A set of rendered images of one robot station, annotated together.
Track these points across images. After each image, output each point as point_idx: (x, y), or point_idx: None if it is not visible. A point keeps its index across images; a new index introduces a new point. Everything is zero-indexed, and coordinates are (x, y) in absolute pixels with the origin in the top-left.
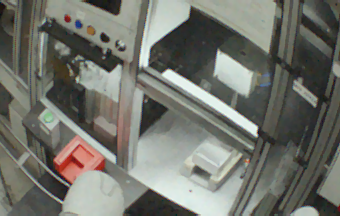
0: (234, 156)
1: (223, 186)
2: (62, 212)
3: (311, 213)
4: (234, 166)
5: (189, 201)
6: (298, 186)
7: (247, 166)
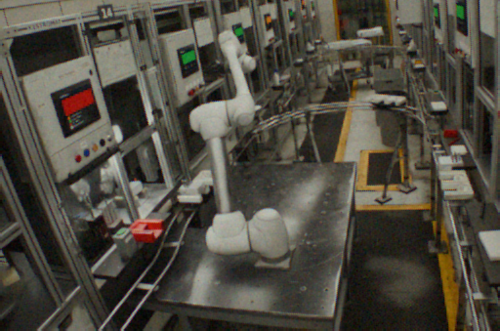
0: None
1: None
2: (216, 145)
3: (223, 32)
4: None
5: (156, 200)
6: (173, 117)
7: None
